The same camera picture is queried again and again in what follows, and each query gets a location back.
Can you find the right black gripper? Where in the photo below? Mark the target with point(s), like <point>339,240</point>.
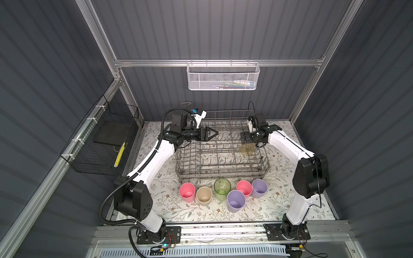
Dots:
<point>247,137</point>

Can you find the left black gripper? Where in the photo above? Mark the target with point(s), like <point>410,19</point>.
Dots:
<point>204,134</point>

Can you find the yellow transparent glass cup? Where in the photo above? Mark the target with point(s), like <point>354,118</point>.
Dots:
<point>248,149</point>

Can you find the green transparent glass cup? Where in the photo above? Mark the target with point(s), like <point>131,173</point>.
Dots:
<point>222,187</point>

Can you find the large purple plastic cup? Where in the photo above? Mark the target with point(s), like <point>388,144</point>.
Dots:
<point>236,200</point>

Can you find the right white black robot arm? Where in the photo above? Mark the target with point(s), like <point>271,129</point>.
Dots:
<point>311,176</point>

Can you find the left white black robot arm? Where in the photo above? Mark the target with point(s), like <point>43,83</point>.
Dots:
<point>131,195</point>

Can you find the right pink plastic cup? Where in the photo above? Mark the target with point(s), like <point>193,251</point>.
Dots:
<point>245,187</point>

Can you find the pink plastic cup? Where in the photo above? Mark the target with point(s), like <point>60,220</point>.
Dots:
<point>245,187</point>
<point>187,191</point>

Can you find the small purple plastic cup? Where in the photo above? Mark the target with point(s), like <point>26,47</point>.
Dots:
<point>260,187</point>

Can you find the tubes in white basket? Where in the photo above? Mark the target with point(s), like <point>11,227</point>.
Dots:
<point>237,85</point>

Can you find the beige plastic cup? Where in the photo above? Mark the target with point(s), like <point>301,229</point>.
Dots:
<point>204,196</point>

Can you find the left pink plastic cup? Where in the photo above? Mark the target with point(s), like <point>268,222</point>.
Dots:
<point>187,191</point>

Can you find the yellow brush in basket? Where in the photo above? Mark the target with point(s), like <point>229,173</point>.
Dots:
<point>120,154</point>

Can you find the black sponge pad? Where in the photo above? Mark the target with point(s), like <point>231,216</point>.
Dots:
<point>112,133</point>

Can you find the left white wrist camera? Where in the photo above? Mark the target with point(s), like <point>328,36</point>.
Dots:
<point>198,115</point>

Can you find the grey wire dish rack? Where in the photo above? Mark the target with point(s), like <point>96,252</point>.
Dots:
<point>221,157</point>

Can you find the white mesh wall basket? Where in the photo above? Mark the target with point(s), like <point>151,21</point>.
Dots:
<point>203,76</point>

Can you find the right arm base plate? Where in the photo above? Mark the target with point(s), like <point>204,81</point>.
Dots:
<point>285,231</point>

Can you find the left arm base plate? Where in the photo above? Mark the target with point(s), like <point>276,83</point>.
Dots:
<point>166,235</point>

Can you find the black wire wall basket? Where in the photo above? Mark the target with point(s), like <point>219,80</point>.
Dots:
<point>85,156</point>

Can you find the aluminium front rail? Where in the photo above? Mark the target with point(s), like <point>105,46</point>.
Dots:
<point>232,233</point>

